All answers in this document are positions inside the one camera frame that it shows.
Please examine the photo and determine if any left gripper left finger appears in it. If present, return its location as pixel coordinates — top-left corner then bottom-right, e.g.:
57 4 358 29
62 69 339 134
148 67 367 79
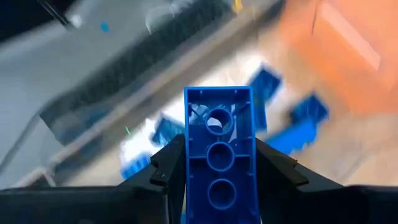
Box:
119 133 187 224

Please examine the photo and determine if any orange plastic tray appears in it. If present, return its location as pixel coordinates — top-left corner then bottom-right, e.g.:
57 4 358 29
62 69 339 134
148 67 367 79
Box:
257 0 398 116

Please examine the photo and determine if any blue 2x4 toy brick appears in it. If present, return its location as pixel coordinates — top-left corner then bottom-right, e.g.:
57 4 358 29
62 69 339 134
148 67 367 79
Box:
119 152 154 180
183 86 261 224
266 119 318 156
247 65 283 131

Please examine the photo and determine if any clear plastic bin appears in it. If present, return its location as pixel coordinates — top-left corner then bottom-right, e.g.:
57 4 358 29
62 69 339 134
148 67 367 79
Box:
0 18 330 190

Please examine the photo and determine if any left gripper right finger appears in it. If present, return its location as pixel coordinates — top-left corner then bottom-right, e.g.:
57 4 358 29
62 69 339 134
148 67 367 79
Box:
254 138 343 224

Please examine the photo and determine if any blue 2x2 toy brick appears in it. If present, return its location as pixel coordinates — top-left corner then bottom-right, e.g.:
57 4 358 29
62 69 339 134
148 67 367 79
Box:
289 92 330 125
150 116 186 147

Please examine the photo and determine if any white cable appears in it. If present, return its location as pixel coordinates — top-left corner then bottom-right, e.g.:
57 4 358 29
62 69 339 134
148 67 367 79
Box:
144 0 200 34

